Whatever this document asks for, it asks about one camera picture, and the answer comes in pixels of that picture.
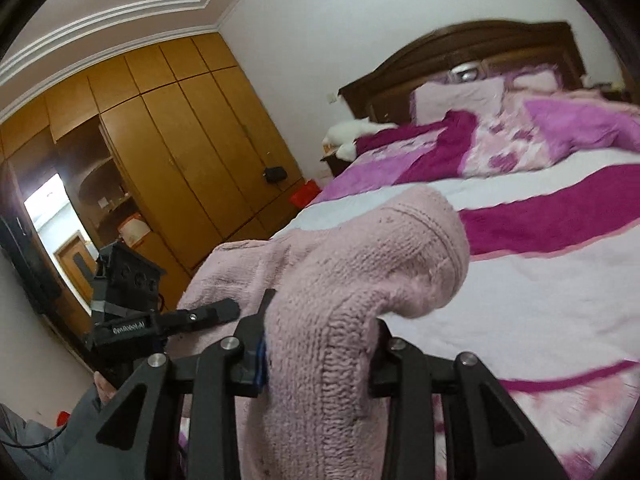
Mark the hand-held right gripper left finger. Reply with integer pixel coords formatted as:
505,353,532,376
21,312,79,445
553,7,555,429
94,288,278,480

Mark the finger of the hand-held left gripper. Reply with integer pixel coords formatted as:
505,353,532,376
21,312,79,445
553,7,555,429
160,298,240,341

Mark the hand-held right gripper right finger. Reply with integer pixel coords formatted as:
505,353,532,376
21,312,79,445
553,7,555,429
367,317,571,480

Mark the pink knit sweater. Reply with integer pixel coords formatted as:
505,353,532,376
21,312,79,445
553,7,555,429
177,184,471,480

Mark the person's left forearm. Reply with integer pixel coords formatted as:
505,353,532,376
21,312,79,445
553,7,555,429
50,385,176,480

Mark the person's left hand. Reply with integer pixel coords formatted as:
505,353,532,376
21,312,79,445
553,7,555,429
95,370,117,404

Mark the white orange box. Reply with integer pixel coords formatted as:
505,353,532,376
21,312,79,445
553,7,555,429
119,213,151,246

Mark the wooden door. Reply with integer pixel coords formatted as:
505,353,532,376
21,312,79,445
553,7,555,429
54,230,98,306

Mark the black television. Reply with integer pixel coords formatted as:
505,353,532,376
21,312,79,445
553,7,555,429
0,215,62,313

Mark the tall wooden wardrobe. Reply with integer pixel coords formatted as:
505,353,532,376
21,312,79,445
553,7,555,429
0,32,306,276

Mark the floral pink bed quilt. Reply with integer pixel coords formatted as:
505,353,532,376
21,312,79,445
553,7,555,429
175,110,640,480

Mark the red box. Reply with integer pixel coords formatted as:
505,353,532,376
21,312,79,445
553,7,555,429
290,180,321,208

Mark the wooden nightstand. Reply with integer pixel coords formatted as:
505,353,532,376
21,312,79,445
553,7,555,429
320,152,358,178

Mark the white plush toy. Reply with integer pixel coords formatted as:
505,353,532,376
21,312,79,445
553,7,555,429
322,117,396,161

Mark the light pink large pillow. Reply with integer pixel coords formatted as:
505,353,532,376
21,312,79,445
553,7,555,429
410,76,506,126

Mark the dark wooden headboard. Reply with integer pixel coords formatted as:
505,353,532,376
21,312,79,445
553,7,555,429
339,21,586,123

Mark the light pink small pillow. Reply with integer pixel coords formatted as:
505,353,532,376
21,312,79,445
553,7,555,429
505,67,561,93

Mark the black cable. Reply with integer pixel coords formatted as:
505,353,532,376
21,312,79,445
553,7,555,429
0,422,68,451

